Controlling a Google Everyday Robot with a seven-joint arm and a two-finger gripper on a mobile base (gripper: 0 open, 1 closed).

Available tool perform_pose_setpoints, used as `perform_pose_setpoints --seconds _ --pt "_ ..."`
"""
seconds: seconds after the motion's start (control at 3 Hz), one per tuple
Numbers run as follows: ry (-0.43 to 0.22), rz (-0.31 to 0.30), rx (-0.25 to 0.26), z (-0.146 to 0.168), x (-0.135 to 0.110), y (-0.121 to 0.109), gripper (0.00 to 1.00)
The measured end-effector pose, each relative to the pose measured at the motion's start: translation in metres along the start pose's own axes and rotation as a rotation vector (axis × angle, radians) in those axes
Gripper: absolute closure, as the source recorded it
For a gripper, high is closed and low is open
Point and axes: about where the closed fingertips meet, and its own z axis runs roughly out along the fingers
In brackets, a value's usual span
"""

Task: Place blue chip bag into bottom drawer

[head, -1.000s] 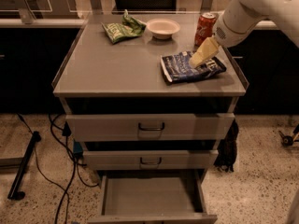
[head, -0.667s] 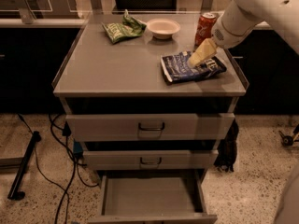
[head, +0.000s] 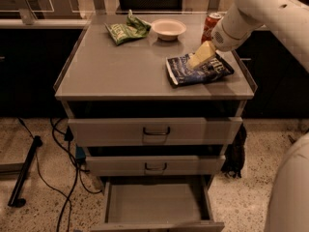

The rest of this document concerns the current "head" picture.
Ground green chip bag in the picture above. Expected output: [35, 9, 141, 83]
[105, 10, 152, 45]

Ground blue chip bag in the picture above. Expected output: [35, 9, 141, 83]
[166, 53, 234, 87]

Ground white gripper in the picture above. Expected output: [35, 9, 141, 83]
[187, 5, 262, 69]

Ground white paper bowl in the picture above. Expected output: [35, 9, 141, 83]
[152, 19, 186, 42]

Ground bottom grey drawer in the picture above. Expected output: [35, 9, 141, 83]
[91, 176, 224, 232]

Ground grey drawer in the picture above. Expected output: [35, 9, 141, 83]
[91, 176, 224, 232]
[69, 117, 242, 147]
[86, 156, 225, 176]

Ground black floor cable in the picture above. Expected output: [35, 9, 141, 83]
[17, 117, 104, 232]

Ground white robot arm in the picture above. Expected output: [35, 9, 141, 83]
[206, 0, 309, 232]

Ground grey drawer cabinet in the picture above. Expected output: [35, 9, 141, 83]
[52, 13, 258, 232]

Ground top grey drawer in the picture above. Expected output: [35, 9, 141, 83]
[69, 117, 242, 147]

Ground blue power adapter box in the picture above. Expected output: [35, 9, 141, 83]
[75, 146, 86, 162]

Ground black floor stand bar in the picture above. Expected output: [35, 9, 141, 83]
[8, 135, 42, 208]

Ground red soda can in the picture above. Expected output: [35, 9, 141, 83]
[201, 13, 222, 43]

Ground middle grey drawer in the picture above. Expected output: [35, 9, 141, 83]
[86, 156, 225, 176]

